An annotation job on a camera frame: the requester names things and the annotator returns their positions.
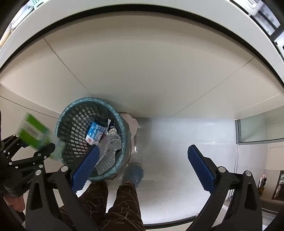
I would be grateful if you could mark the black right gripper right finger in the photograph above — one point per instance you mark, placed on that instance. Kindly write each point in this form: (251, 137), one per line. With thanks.
(204, 168)

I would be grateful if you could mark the clear bubble wrap sheet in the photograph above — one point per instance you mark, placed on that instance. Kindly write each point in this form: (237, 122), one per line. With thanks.
(107, 147)

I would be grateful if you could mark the green white carton box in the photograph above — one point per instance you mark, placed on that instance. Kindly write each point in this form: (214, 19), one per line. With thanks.
(34, 133)

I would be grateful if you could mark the blue slipper foot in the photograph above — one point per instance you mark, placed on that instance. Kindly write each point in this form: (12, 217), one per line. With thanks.
(134, 174)

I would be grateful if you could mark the person left hand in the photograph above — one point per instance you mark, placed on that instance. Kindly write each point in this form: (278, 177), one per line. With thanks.
(16, 202)

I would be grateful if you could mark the blue white milk carton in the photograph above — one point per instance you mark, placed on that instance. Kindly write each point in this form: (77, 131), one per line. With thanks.
(95, 133)

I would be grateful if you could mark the black mesh trash bin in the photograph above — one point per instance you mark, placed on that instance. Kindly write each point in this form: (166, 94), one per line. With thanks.
(89, 121)

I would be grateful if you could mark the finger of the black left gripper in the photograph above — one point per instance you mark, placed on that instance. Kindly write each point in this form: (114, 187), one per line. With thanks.
(41, 155)
(11, 144)

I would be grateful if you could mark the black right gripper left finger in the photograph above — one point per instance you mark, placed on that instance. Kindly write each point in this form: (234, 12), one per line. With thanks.
(83, 167)

